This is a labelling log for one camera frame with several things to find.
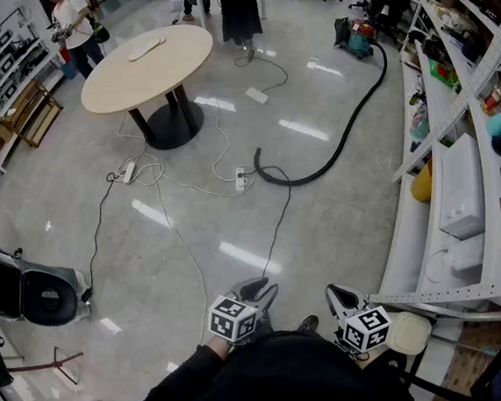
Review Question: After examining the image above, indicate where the white box appliance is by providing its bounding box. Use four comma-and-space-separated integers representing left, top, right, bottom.
430, 132, 490, 243

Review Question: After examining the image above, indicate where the black rig power cable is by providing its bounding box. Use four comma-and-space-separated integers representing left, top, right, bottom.
240, 162, 302, 284

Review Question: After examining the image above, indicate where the dark wedge vacuum nozzle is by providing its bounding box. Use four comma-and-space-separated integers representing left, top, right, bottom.
332, 17, 354, 47

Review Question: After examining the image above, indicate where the thin black cable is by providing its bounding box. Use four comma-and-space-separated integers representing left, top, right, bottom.
233, 45, 290, 95

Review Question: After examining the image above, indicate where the round wooden table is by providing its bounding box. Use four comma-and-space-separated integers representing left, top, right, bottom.
74, 21, 224, 159

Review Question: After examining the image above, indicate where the white wire-frame storage shelf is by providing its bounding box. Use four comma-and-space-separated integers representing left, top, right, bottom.
0, 0, 75, 175

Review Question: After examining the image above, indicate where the teal pouch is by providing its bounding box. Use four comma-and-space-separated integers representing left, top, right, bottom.
483, 111, 501, 138

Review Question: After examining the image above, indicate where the person's right forearm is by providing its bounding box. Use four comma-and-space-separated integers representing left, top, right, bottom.
354, 341, 410, 389

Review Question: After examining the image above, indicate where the tall white perforated shelving unit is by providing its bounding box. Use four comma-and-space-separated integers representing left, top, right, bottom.
347, 0, 501, 332

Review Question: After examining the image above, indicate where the yellow bin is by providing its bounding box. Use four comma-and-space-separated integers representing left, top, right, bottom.
407, 159, 436, 204

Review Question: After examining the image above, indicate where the long white cable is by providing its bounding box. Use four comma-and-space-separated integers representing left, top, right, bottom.
149, 155, 212, 349

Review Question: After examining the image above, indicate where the person's left forearm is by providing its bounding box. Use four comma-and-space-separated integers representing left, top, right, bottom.
127, 338, 238, 401

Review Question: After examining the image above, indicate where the green snack packet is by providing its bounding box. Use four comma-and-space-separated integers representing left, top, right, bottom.
428, 55, 461, 90

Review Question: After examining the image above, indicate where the black padded seat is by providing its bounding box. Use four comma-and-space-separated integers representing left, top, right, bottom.
0, 233, 81, 333

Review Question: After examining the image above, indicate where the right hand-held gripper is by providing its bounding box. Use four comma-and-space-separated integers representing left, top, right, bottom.
325, 277, 396, 356

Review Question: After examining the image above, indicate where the black adapter cable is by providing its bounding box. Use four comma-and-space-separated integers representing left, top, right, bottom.
70, 170, 131, 303

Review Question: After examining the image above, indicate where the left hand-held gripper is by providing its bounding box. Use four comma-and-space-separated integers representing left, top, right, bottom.
203, 275, 285, 347

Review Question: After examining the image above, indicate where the cream padded stool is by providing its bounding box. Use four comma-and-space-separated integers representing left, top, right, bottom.
387, 308, 434, 354

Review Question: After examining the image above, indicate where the person's right shoe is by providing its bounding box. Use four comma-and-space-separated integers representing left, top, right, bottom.
294, 313, 321, 333

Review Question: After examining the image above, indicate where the person's black-clothed torso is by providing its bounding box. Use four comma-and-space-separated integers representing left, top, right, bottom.
92, 319, 419, 401

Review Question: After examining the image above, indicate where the dark red metal stand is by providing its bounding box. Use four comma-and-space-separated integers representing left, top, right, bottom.
4, 343, 87, 391

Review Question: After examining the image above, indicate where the wooden oval board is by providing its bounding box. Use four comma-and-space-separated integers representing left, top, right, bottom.
140, 35, 168, 53
125, 43, 154, 62

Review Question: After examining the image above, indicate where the low wooden rack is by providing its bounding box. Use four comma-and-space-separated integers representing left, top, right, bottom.
0, 76, 68, 152

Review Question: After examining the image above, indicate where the pile of small colourful items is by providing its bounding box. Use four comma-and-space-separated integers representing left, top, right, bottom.
404, 75, 434, 154

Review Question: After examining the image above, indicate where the row of stored black devices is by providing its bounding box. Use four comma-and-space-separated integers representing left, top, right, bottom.
0, 25, 57, 132

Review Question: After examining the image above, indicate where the red vacuum cleaner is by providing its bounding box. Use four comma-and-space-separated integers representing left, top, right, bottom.
332, 13, 382, 62

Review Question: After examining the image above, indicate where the black vacuum hose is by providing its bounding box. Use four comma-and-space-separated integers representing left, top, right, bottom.
242, 39, 400, 192

